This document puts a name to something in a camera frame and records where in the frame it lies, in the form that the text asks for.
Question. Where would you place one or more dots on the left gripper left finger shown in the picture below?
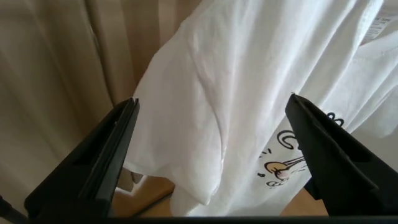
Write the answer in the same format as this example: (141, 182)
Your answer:
(93, 168)

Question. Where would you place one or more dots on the white printed t-shirt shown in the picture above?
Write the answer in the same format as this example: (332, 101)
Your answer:
(233, 77)

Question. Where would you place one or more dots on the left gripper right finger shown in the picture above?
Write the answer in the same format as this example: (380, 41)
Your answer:
(335, 168)

